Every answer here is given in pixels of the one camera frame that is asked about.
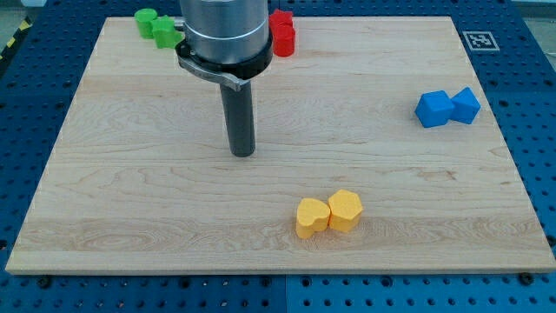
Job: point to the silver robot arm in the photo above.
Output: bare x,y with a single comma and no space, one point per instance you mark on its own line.
226,31

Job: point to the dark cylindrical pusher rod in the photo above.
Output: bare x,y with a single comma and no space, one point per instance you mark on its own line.
239,118

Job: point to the yellow heart block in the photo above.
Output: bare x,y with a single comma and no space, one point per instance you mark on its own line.
312,216

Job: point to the yellow hexagon block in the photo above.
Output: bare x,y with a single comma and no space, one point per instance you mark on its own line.
346,208

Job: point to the black and silver clamp flange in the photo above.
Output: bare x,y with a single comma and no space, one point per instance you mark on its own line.
234,75

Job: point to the red cylinder block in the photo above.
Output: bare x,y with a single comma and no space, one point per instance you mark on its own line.
284,40

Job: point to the red star block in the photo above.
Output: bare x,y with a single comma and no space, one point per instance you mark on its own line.
280,17

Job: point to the wooden board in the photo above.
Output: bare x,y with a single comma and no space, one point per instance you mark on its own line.
141,180

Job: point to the blue cube block left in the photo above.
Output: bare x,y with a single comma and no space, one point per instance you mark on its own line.
434,108

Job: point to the blue cube block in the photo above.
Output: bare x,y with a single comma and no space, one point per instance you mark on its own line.
434,108
466,106

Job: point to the green star block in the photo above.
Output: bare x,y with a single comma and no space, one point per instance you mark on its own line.
164,32

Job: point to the green cylinder block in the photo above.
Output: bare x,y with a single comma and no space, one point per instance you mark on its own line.
144,18

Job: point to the blue cube block right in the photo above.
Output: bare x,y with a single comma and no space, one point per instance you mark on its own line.
466,106

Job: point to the white fiducial marker tag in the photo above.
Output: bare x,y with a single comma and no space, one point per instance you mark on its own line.
478,40

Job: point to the black yellow hazard tape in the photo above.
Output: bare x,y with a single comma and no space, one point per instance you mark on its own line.
13,44

